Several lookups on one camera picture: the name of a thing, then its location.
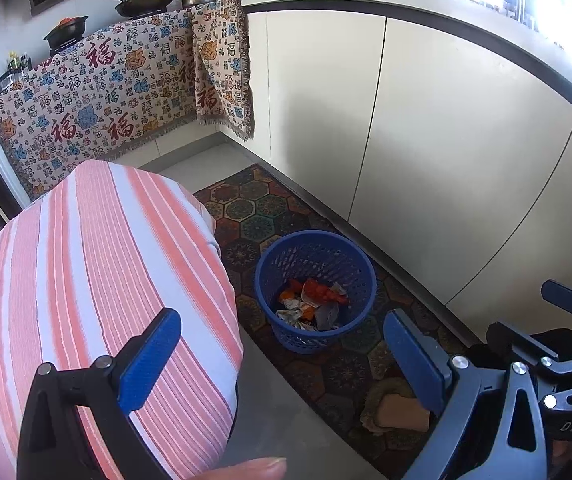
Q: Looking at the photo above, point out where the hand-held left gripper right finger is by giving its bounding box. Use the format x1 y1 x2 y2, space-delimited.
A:
383 308 549 480

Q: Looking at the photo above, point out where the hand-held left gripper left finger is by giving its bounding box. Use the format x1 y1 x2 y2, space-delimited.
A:
16 307 183 480

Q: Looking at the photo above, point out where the red wrapper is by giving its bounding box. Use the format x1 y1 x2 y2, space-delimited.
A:
302 280 351 307

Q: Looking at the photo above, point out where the grey striped snack wrapper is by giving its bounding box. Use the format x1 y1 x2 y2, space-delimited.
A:
276 305 309 331

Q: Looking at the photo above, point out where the blue plastic basket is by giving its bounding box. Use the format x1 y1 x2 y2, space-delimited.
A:
254 230 377 355

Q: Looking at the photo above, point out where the person's right hand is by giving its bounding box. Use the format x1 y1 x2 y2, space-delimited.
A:
552 437 572 480

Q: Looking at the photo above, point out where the person's left hand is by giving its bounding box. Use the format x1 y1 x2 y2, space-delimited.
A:
186 456 287 480

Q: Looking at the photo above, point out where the tan slipper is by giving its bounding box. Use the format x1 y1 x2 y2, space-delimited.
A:
361 377 434 435

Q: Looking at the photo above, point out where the pink striped tablecloth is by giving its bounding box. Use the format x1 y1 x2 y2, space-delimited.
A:
0 160 245 480

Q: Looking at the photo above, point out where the hexagon patterned floor mat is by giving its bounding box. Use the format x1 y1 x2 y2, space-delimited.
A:
193 162 471 480

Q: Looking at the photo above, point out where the white kitchen counter cabinet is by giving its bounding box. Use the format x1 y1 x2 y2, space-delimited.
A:
218 0 572 351

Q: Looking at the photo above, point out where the large printed blanket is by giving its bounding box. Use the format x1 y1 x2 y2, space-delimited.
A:
0 10 201 203

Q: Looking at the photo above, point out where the small printed blanket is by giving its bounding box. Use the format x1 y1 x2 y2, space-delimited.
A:
191 0 255 142

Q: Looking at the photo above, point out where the seasoning bottle rack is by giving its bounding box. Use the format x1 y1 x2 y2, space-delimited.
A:
0 51 34 93

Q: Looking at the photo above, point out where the black clay pot orange lid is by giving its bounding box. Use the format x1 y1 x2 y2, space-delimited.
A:
42 15 89 51

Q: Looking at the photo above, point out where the black wok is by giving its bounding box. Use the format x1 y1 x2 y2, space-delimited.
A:
95 0 177 18

